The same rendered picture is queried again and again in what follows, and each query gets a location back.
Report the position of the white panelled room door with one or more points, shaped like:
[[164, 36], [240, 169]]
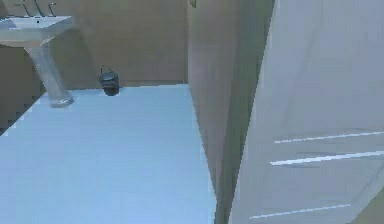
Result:
[[316, 110]]

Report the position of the black sink faucet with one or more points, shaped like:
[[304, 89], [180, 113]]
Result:
[[37, 8]]

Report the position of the green framed wall picture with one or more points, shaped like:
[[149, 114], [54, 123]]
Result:
[[193, 2]]

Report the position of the white pedestal sink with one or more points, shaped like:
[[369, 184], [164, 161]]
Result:
[[36, 25]]

